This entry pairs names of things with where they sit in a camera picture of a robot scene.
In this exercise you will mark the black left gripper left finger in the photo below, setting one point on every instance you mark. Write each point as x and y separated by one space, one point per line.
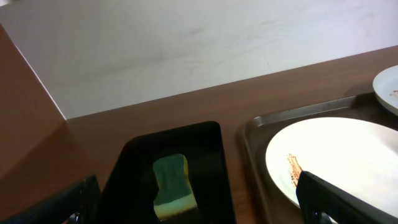
77 203

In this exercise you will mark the black rectangular sponge tray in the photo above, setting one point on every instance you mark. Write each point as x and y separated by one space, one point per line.
128 196

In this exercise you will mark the brown serving tray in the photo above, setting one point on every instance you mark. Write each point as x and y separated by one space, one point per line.
273 205

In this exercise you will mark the green yellow sponge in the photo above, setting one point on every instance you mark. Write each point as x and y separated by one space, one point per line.
175 195

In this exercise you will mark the white plate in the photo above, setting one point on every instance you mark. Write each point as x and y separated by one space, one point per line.
356 156
385 88

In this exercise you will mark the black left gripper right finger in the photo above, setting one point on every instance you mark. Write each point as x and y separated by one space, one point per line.
322 202

